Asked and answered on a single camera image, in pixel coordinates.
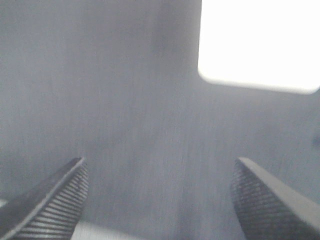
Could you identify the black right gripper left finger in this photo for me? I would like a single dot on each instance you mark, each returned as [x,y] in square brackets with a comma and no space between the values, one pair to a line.
[51,209]

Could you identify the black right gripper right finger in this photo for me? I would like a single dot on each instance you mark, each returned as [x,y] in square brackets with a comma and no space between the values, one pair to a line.
[268,209]

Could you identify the white plastic storage box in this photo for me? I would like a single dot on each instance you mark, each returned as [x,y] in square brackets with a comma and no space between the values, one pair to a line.
[262,44]

